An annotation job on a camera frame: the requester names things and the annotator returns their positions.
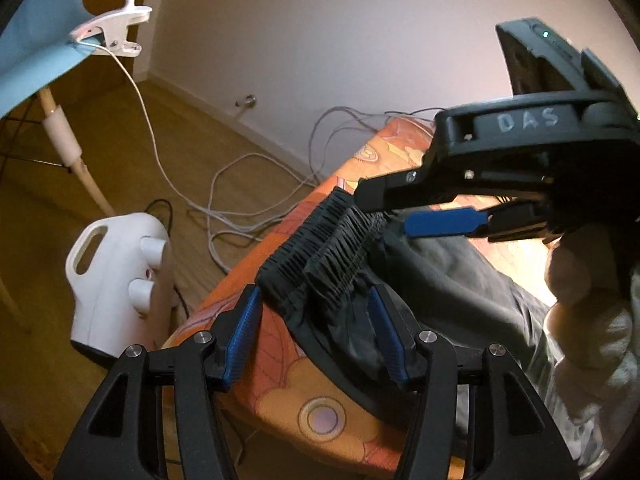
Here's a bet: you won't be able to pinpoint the person's right hand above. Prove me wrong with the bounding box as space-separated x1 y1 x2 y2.
544 234 640 467

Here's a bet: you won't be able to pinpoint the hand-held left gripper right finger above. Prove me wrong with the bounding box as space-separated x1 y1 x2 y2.
367 284 581 480

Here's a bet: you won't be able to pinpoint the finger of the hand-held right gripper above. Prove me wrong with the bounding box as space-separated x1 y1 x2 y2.
352 164 501 214
402 199 551 245

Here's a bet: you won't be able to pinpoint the white clip lamp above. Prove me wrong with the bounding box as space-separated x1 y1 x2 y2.
69 0 153 57

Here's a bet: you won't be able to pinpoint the white steam iron station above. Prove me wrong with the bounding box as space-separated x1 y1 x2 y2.
66 212 176 361

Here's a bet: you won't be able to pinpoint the white lamp cable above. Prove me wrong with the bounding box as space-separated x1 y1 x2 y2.
95 42 201 211

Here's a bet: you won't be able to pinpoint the blue fabric chair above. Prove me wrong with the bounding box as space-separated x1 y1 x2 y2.
0 0 115 333

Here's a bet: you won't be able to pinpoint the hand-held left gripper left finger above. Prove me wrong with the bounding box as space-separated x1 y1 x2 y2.
52 284 264 480

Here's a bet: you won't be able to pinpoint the orange patterned ironing board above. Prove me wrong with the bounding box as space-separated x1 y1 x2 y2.
160 117 561 480

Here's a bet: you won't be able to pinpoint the dark pants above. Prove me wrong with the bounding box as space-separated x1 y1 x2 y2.
255 185 571 426

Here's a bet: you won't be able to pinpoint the tangled white cables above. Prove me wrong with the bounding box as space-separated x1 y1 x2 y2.
187 105 446 277

